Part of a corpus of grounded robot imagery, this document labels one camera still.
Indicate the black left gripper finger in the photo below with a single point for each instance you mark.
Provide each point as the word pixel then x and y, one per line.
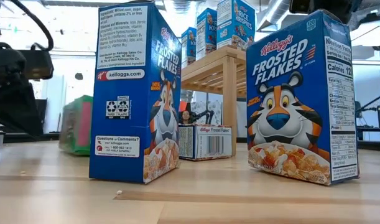
pixel 12 109

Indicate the green cereal box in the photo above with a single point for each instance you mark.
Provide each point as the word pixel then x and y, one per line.
pixel 79 127

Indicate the blue Frosted Flakes box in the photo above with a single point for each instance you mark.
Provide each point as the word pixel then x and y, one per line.
pixel 286 109
pixel 208 143
pixel 121 109

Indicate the light blue Rice Krispies box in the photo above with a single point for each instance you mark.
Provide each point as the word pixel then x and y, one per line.
pixel 189 46
pixel 206 34
pixel 236 25

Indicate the pale wooden slatted shelf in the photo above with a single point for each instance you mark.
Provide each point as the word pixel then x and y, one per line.
pixel 230 93

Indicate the black cloth-covered table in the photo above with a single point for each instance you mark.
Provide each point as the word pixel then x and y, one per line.
pixel 45 115

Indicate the white column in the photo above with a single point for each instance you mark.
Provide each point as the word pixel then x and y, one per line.
pixel 54 105

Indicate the black round dome fixture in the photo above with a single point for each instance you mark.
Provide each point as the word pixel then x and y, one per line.
pixel 78 76

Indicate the red panel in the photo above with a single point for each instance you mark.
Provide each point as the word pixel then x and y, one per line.
pixel 183 105

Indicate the person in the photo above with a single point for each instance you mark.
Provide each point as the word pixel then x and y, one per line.
pixel 186 116

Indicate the black equipment stand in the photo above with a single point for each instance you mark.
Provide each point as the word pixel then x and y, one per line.
pixel 379 121

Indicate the small silver post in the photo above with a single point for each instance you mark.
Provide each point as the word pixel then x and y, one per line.
pixel 0 138

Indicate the silver ventilation duct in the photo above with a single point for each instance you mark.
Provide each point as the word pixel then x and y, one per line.
pixel 273 15

